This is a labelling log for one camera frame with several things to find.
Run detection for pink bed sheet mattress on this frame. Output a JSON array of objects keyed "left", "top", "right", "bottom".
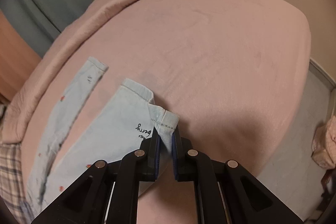
[{"left": 22, "top": 0, "right": 311, "bottom": 223}]

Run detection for plaid checkered pillow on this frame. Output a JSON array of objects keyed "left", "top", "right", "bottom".
[{"left": 1, "top": 144, "right": 32, "bottom": 223}]

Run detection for pink rolled duvet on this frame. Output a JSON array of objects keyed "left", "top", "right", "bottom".
[{"left": 1, "top": 0, "right": 139, "bottom": 144}]

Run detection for light blue denim pants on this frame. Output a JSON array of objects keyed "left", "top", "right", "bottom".
[{"left": 27, "top": 57, "right": 179, "bottom": 216}]

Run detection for pink bag on floor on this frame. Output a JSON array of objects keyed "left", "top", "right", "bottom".
[{"left": 311, "top": 115, "right": 335, "bottom": 170}]

